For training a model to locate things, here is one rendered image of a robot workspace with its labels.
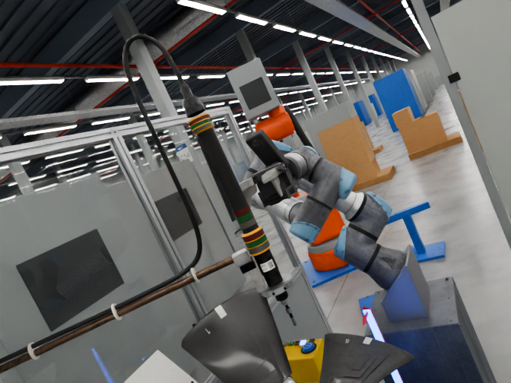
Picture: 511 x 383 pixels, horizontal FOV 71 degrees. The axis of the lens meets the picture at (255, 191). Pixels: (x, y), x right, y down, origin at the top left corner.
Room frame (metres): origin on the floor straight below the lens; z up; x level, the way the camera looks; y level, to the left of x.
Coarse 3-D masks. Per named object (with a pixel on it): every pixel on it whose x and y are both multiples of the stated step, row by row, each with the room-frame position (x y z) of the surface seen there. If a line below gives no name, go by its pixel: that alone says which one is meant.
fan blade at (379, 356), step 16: (336, 336) 0.93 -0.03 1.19; (352, 336) 0.92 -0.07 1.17; (336, 352) 0.87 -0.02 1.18; (352, 352) 0.85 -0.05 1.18; (368, 352) 0.84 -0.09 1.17; (384, 352) 0.83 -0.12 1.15; (400, 352) 0.83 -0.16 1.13; (336, 368) 0.81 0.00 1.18; (352, 368) 0.78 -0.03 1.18; (368, 368) 0.78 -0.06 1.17; (384, 368) 0.77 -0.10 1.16
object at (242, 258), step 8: (232, 256) 0.69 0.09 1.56; (240, 256) 0.68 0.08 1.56; (248, 256) 0.68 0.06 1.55; (240, 264) 0.68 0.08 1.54; (248, 264) 0.67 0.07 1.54; (256, 272) 0.68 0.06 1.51; (256, 280) 0.68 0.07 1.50; (288, 280) 0.67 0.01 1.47; (256, 288) 0.68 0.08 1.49; (264, 288) 0.68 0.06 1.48; (272, 288) 0.67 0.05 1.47; (280, 288) 0.66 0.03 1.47; (288, 288) 0.66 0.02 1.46; (264, 296) 0.68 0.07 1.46
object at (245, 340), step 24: (216, 312) 0.83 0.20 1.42; (240, 312) 0.81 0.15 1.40; (264, 312) 0.80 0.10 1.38; (192, 336) 0.80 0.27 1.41; (216, 336) 0.79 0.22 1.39; (240, 336) 0.77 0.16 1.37; (264, 336) 0.76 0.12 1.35; (216, 360) 0.75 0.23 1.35; (240, 360) 0.74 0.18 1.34; (264, 360) 0.72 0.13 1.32
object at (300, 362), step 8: (320, 344) 1.13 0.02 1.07; (288, 352) 1.16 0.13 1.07; (296, 352) 1.14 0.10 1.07; (304, 352) 1.12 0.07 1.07; (312, 352) 1.10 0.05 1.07; (320, 352) 1.11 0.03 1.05; (288, 360) 1.12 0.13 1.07; (296, 360) 1.11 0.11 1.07; (304, 360) 1.09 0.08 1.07; (312, 360) 1.08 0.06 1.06; (320, 360) 1.10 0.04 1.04; (296, 368) 1.11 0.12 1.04; (304, 368) 1.10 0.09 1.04; (312, 368) 1.08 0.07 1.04; (320, 368) 1.08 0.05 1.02; (296, 376) 1.12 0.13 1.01; (304, 376) 1.10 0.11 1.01; (312, 376) 1.09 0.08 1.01
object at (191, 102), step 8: (184, 88) 0.68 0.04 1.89; (184, 96) 0.69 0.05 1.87; (192, 96) 0.68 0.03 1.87; (184, 104) 0.68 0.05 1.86; (192, 104) 0.68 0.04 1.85; (200, 104) 0.68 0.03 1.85; (192, 112) 0.68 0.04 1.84; (200, 112) 0.71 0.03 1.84; (256, 256) 0.68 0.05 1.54; (264, 256) 0.68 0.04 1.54; (272, 256) 0.69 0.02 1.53; (264, 264) 0.68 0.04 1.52; (272, 264) 0.68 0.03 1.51; (264, 272) 0.68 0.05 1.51; (272, 272) 0.68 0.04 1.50; (272, 280) 0.68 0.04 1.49; (280, 280) 0.68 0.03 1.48; (280, 296) 0.68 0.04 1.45
